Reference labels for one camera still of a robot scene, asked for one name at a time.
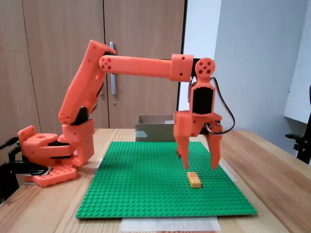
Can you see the black table clamp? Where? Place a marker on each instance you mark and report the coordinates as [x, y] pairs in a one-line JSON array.
[[14, 167]]

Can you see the black metal stand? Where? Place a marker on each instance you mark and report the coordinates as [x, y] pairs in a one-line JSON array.
[[303, 145]]

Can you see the green lego baseplate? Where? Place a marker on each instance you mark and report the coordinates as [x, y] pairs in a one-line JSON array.
[[145, 182]]

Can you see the brown cardboard box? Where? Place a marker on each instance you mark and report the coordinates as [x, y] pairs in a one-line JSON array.
[[155, 132]]

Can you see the yellow lego block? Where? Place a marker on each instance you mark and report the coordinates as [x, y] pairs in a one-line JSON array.
[[194, 180]]

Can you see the long masking tape strip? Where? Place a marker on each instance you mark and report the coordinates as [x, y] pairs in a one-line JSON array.
[[170, 224]]

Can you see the wooden cupboard door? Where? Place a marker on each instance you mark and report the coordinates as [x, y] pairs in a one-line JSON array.
[[53, 48], [145, 29]]

